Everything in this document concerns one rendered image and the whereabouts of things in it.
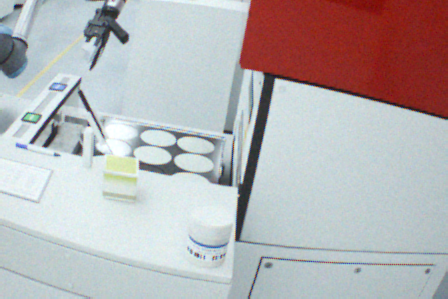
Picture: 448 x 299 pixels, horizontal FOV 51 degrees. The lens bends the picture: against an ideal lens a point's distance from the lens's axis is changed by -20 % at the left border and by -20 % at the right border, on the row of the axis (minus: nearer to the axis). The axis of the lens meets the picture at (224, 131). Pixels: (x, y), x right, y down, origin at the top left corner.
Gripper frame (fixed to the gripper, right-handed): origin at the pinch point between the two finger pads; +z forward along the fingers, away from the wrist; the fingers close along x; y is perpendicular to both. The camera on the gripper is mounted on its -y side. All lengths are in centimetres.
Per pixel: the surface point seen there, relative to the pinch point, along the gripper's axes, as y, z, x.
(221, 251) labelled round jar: -51, 51, 56
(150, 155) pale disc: -28.9, 25.1, 10.7
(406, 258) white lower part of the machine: -104, 38, 19
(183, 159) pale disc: -37.2, 23.3, 9.7
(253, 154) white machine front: -52, 26, 36
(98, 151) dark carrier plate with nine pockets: -15.4, 29.3, 13.6
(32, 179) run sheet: -8, 48, 43
